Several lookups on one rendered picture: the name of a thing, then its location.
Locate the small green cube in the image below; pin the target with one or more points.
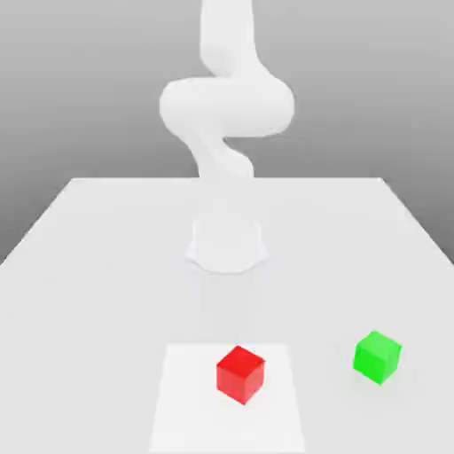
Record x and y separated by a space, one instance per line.
377 357

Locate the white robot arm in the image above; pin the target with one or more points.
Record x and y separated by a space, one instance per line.
227 106

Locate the small red cube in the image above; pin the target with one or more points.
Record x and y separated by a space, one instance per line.
240 375

